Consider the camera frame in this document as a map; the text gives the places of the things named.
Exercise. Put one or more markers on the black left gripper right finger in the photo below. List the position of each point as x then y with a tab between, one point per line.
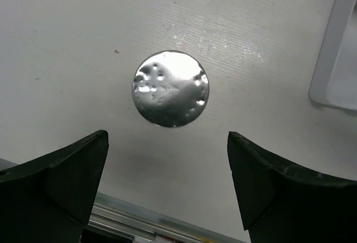
282	201

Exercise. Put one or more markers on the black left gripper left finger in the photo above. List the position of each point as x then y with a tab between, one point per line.
50	198

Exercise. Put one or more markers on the blue-label pepper shaker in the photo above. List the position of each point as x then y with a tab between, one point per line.
170	89

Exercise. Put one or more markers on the white divided organizer tray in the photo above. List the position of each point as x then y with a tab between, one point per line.
334	78

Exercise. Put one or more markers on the aluminium table frame rail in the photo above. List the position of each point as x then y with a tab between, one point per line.
138	224

